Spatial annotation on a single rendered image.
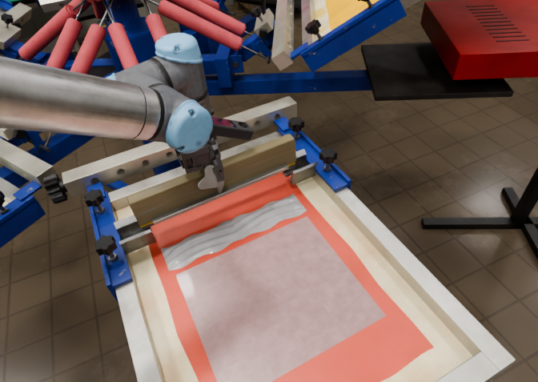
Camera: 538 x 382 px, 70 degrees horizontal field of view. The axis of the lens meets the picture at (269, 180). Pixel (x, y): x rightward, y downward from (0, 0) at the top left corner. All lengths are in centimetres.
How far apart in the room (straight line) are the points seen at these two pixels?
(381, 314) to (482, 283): 135
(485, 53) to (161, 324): 119
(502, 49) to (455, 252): 112
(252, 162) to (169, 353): 44
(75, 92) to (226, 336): 53
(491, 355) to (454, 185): 182
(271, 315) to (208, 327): 13
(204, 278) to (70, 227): 176
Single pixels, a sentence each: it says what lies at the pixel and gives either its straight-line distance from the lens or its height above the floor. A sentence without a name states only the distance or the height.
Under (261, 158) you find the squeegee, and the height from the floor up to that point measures 110.
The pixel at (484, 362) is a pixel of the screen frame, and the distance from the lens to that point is 81.
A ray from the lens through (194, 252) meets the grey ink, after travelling 93.
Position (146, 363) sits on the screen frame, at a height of 99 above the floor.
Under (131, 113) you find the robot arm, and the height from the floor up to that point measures 142.
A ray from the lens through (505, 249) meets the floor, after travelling 233.
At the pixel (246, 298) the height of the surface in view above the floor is 96.
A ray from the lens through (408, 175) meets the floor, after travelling 255.
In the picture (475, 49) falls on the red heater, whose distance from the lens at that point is 144.
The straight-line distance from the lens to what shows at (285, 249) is 91.
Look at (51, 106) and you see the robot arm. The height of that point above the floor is 147.
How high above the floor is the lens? 169
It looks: 43 degrees down
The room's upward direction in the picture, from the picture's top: 5 degrees counter-clockwise
